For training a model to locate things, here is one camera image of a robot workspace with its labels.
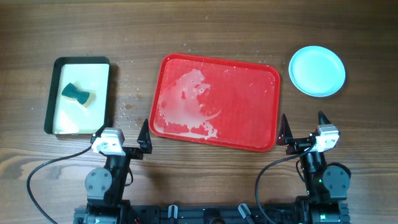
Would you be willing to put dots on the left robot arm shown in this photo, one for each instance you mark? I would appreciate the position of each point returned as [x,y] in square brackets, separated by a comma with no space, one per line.
[105,186]

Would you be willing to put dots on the red plastic tray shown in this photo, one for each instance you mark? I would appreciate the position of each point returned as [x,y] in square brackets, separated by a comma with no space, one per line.
[216,101]

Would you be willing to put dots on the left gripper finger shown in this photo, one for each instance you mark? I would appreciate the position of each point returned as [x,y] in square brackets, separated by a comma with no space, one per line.
[99,131]
[143,139]

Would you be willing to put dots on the green yellow sponge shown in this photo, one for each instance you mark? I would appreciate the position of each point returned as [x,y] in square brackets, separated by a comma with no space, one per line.
[78,96]

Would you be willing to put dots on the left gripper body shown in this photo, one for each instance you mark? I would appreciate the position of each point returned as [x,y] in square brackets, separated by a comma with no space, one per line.
[133,153]

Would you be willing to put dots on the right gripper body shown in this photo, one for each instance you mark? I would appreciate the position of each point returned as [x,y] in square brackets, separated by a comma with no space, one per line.
[299,145]

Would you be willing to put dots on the dark green water tray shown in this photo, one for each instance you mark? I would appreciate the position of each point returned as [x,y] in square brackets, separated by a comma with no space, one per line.
[90,74]

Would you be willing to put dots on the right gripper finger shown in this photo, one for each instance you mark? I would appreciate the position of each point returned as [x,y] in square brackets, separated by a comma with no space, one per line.
[322,119]
[285,136]

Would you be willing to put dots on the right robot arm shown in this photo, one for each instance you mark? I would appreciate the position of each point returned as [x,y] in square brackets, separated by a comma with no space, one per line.
[327,184]

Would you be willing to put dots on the light blue plate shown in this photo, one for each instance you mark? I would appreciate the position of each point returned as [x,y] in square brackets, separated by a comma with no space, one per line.
[317,71]

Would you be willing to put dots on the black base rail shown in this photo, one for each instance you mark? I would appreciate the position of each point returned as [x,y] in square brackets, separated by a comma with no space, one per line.
[276,213]

